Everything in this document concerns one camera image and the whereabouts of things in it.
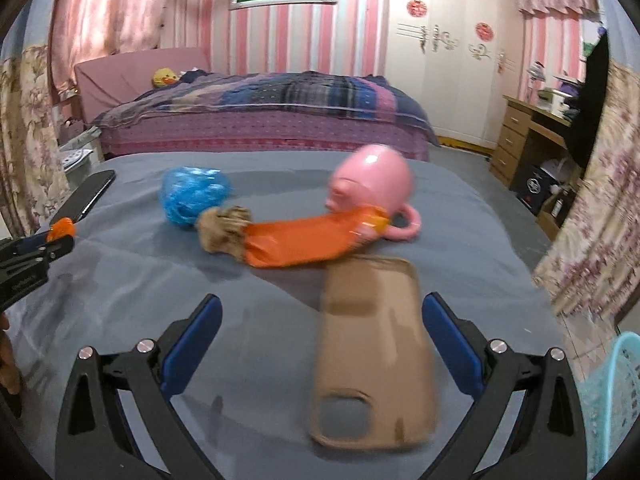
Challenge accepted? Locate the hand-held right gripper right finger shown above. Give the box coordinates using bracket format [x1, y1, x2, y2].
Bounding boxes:
[420, 292, 587, 480]

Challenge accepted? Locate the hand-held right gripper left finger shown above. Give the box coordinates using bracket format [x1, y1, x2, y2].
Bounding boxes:
[55, 294, 225, 480]

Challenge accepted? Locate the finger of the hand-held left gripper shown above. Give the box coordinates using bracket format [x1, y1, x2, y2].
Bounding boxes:
[0, 236, 76, 267]

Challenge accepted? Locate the orange tangerine half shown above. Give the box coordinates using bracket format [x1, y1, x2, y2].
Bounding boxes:
[47, 216, 77, 242]

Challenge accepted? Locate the brown phone case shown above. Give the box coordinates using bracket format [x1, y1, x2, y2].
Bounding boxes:
[309, 255, 438, 453]

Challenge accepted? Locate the turquoise plastic basket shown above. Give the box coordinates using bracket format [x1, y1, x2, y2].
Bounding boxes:
[575, 332, 640, 480]

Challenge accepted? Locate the person's left hand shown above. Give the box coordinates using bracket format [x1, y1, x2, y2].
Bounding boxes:
[0, 312, 23, 396]

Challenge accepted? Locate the black smartphone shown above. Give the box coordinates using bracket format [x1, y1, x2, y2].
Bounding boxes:
[50, 170, 117, 225]

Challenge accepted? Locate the narrow floral curtain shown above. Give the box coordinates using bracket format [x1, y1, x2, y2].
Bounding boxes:
[0, 45, 71, 238]

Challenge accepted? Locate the white bedside stand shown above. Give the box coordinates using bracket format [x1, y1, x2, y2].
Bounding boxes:
[60, 127, 103, 186]

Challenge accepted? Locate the brown fuzzy clump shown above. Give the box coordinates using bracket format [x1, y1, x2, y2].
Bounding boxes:
[196, 205, 252, 261]

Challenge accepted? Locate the blue mesh sponge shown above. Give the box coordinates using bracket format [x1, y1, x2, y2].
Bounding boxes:
[161, 166, 235, 231]

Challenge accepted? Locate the orange plastic wrapper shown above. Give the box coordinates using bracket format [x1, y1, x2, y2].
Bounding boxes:
[244, 205, 390, 270]

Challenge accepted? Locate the black box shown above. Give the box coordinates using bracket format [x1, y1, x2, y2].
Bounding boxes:
[511, 162, 556, 211]

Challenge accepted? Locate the pink pig mug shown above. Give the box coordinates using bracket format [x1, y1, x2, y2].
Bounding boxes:
[325, 144, 422, 242]

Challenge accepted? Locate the wide floral curtain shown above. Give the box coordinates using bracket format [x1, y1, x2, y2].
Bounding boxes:
[532, 60, 640, 321]

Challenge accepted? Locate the wooden desk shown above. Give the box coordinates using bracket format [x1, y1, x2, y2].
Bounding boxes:
[489, 95, 586, 188]

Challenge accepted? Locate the purple bed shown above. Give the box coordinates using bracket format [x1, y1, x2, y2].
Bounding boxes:
[75, 47, 441, 163]

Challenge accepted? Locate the pink window curtain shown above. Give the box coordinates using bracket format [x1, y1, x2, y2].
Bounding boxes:
[50, 0, 173, 96]

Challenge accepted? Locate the white wardrobe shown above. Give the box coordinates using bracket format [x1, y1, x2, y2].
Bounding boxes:
[385, 0, 526, 150]

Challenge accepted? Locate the white box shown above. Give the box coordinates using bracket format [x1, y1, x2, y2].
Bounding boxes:
[547, 87, 576, 113]

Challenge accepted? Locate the plaid patchwork blanket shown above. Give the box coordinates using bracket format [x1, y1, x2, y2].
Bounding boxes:
[92, 71, 441, 148]

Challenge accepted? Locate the black hanging garment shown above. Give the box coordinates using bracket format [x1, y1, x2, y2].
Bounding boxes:
[570, 30, 611, 171]

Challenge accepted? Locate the desk lamp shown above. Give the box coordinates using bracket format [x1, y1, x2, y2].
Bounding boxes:
[527, 61, 548, 101]

